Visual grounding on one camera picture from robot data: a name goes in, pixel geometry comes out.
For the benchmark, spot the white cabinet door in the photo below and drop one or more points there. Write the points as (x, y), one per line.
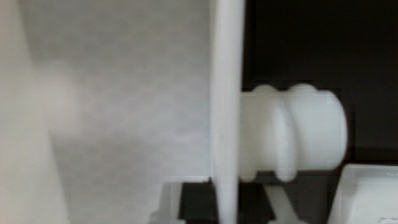
(294, 139)

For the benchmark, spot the white cabinet body box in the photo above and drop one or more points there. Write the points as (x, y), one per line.
(120, 86)

